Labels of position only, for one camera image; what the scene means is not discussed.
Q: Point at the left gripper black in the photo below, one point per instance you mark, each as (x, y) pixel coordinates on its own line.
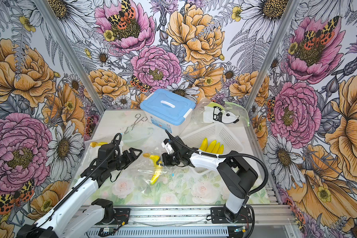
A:
(129, 160)

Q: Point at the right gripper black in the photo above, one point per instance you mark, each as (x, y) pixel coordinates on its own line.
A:
(165, 160)

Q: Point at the panda zip-top bag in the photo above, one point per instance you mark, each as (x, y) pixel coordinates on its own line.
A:
(231, 114)

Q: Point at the banana with white wrap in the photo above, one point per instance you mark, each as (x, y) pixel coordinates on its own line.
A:
(93, 144)

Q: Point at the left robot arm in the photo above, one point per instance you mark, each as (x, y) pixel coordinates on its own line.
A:
(83, 184)

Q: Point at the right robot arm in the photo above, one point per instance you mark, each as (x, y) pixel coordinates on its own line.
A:
(237, 174)

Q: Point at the white plastic basket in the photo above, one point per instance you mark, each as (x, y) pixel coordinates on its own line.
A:
(218, 132)

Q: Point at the blue lid storage box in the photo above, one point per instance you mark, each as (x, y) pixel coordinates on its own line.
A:
(168, 110)

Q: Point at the metal wire tongs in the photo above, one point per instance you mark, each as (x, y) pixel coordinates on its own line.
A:
(139, 118)

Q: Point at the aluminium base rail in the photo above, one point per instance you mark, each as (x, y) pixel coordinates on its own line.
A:
(192, 221)

